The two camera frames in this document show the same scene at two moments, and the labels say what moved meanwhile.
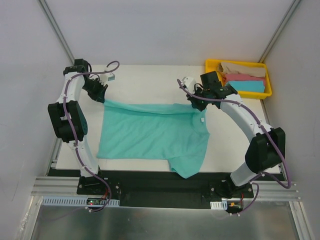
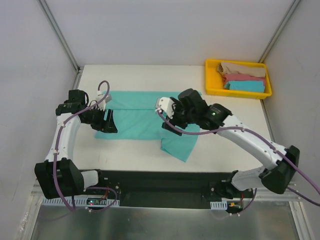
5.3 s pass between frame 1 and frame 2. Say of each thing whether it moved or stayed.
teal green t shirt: moved
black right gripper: moved
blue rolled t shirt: stayed
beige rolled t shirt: stayed
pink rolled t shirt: stayed
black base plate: stayed
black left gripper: moved
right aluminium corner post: stayed
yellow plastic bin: stayed
